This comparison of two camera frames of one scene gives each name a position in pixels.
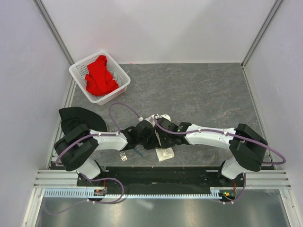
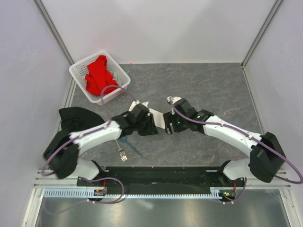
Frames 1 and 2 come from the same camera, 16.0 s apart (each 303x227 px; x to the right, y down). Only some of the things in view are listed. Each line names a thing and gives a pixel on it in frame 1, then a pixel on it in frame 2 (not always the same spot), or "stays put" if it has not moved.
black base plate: (164, 178) stays put
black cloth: (72, 117) stays put
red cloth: (99, 80) stays put
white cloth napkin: (162, 153) → (158, 117)
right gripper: (164, 144) → (168, 118)
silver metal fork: (123, 156) stays put
